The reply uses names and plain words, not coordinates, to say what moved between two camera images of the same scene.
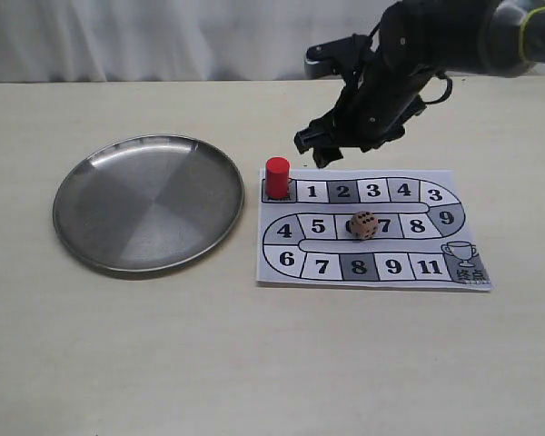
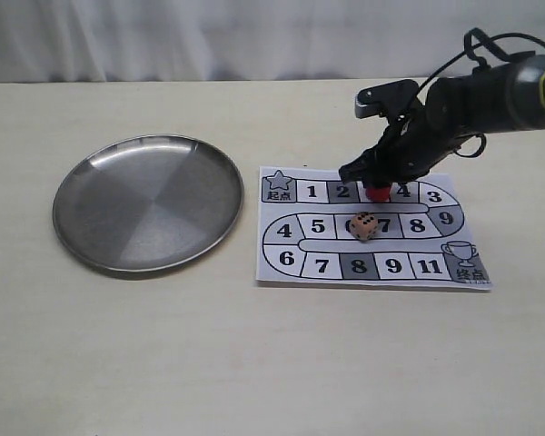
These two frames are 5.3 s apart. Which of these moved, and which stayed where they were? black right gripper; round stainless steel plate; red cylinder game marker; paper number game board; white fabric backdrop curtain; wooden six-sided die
Moved: red cylinder game marker; black right gripper
Stayed: round stainless steel plate; paper number game board; wooden six-sided die; white fabric backdrop curtain
